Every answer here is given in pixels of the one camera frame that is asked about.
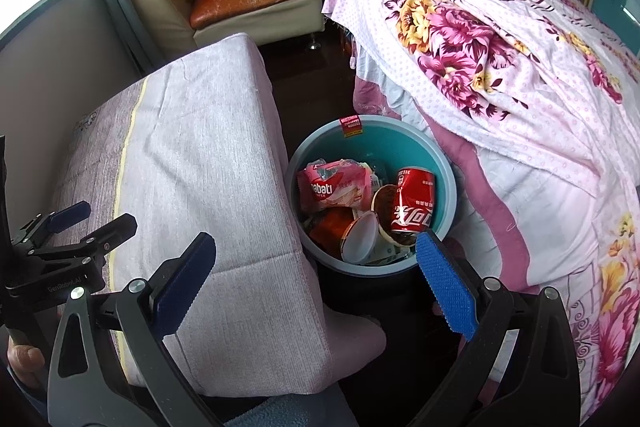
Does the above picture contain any pink floral quilt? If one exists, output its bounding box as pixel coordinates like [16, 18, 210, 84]
[321, 0, 640, 188]

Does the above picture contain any teal plastic bin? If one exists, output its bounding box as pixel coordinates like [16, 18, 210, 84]
[284, 114, 458, 280]

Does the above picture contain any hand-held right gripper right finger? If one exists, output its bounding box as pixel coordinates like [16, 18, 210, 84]
[415, 229, 583, 427]

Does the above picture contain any brown paper bowl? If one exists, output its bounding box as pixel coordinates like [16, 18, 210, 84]
[371, 183, 401, 243]

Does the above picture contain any person's left hand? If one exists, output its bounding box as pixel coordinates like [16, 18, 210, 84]
[7, 337, 51, 392]

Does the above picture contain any blue grey cloth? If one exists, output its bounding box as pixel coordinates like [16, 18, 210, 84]
[222, 394, 351, 427]

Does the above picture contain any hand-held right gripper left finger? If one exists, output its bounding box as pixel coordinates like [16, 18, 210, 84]
[47, 232, 226, 427]

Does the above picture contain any pink paper cup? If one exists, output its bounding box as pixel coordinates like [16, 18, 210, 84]
[340, 210, 381, 265]

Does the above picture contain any red soda can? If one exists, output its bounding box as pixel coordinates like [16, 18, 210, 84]
[390, 166, 437, 238]

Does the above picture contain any pink white bed sheet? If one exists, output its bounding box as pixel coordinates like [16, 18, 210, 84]
[352, 42, 640, 413]

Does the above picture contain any pink wafer wrapper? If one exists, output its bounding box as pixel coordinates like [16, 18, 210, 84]
[296, 159, 373, 212]

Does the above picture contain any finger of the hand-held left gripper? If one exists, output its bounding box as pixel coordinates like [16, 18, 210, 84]
[10, 201, 92, 253]
[5, 213, 138, 304]

